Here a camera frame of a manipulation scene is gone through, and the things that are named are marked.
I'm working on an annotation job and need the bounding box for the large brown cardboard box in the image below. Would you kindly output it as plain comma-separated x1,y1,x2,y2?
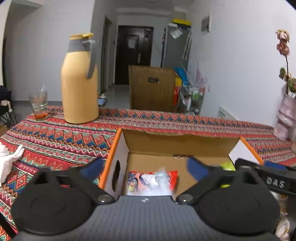
128,65,179,113

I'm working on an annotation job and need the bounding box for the dried rose bouquet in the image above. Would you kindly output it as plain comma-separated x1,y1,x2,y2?
275,29,296,98

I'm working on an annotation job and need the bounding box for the yellow-green snack packet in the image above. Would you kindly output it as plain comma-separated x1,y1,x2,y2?
218,161,236,188

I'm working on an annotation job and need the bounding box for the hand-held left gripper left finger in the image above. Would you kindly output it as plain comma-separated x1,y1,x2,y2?
35,158,115,205

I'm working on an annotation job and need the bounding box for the glass cup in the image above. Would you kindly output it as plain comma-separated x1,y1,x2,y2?
28,85,48,120

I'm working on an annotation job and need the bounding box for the blue plastic object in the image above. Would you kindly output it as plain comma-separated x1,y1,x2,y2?
174,67,190,84

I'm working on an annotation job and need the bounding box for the white folded umbrella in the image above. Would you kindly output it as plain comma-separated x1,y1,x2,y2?
181,29,192,61

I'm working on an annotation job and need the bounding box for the pink vase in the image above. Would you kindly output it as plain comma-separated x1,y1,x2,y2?
273,91,296,141

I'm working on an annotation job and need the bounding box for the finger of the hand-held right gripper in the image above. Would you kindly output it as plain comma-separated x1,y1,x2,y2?
235,158,287,174

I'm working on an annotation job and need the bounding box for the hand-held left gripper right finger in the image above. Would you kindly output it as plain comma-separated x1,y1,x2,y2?
175,156,266,206

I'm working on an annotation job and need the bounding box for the white cloth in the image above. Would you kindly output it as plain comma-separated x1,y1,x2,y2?
0,142,25,186

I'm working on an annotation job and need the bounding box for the yellow thermos jug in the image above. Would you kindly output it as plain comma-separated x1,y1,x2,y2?
61,33,99,124

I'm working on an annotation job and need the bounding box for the dark door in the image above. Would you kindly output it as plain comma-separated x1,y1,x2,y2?
115,25,154,85

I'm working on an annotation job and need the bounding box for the red cardboard box pumpkin print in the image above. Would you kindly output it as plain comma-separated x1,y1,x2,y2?
99,127,264,200

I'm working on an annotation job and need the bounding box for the patterned red tablecloth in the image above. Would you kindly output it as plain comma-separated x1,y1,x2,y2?
0,106,296,241

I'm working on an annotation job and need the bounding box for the wire basket with bottles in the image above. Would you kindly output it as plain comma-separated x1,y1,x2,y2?
179,87,205,115

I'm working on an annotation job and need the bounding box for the wall electrical panel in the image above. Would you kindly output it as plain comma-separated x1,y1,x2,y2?
201,16,210,32

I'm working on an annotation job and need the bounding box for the pink patterned paper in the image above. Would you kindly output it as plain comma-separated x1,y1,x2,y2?
195,62,210,92

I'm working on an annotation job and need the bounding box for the grey refrigerator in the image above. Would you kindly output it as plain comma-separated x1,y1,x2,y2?
161,23,192,70

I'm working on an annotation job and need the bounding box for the red snack packet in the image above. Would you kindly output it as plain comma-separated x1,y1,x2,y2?
127,170,179,196

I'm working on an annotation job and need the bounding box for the black chair with clothes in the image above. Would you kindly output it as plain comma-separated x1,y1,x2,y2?
0,85,18,128

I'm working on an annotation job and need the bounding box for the white wall plate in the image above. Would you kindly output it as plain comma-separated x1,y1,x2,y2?
217,106,238,121

